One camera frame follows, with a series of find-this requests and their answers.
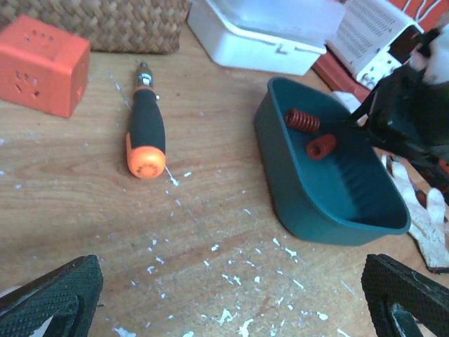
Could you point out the white work glove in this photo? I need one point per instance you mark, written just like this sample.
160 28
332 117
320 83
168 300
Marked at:
427 226

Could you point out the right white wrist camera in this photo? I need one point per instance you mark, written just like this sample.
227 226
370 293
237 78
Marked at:
430 57

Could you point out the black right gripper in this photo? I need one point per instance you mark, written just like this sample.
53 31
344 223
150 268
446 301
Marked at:
407 116

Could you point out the white cube power adapter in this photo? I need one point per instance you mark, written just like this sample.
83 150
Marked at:
348 100

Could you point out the teal plastic tray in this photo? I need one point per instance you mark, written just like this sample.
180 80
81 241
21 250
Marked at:
346 198

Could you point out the wicker basket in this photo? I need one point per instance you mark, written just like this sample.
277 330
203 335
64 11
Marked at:
125 26

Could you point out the white translucent storage box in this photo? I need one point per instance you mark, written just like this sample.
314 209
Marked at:
285 37

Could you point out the white bench power supply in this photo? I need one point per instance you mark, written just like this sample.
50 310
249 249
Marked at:
373 39

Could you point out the orange black screwdriver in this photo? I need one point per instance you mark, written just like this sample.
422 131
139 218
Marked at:
146 137

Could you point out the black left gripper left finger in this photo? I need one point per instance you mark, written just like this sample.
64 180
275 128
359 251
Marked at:
65 300

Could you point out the red cube block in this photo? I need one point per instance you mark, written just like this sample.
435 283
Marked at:
43 67

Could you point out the red spring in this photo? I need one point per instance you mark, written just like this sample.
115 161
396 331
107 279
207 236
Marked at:
321 147
301 121

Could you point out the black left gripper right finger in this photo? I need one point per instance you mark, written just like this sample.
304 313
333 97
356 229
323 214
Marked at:
400 299

